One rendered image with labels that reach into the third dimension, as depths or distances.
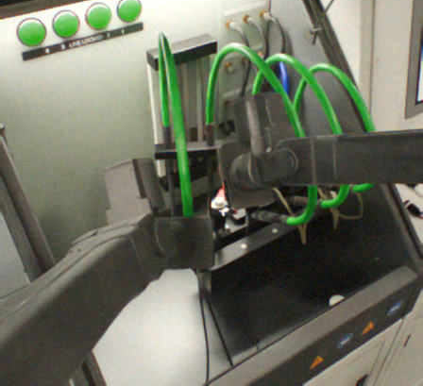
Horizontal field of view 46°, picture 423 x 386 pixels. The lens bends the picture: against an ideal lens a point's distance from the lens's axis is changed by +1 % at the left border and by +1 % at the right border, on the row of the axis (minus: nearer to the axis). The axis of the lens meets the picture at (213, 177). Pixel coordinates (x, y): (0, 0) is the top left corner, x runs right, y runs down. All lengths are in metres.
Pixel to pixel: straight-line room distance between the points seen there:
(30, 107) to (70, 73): 0.10
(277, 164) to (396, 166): 0.14
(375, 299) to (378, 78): 0.44
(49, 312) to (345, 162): 0.36
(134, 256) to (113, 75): 0.63
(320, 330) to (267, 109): 0.47
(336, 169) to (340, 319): 0.47
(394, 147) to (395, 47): 0.59
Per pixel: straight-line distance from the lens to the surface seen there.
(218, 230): 0.96
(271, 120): 0.64
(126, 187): 0.54
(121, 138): 1.10
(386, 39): 1.08
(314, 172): 0.58
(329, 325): 0.97
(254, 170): 0.65
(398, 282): 1.06
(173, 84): 0.68
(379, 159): 0.54
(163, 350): 1.06
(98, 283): 0.37
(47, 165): 1.07
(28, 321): 0.29
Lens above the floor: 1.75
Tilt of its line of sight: 42 degrees down
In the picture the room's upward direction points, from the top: straight up
